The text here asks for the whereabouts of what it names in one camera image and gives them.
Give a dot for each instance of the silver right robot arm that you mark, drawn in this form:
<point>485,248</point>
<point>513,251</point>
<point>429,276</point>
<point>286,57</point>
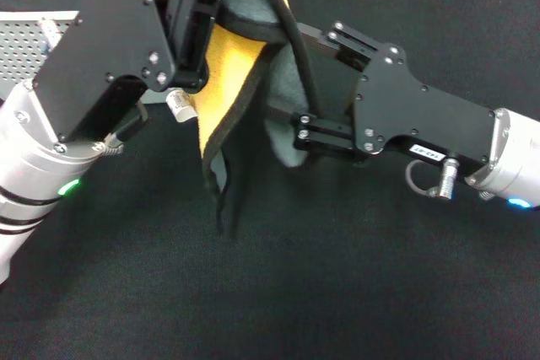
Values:
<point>510,153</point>

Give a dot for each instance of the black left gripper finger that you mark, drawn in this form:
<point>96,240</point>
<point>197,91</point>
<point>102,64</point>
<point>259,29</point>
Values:
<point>194,27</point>

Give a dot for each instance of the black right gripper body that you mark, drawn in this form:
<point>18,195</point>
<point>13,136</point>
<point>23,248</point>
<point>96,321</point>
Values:
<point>405,107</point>

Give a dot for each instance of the grey yellow towel black trim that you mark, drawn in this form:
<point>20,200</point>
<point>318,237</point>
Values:
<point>228,82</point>

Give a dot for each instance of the silver elbow plug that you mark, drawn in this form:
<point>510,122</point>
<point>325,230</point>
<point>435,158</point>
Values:
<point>50,33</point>

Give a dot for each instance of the black tablecloth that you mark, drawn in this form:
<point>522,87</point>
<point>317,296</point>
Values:
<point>337,271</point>

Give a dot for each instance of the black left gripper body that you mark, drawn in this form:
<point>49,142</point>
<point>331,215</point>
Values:
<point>114,39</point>

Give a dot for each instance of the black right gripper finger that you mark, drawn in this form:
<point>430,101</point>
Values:
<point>337,41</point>
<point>325,134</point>

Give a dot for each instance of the grey perforated storage box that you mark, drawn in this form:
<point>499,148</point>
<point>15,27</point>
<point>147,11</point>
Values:
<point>21,48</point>

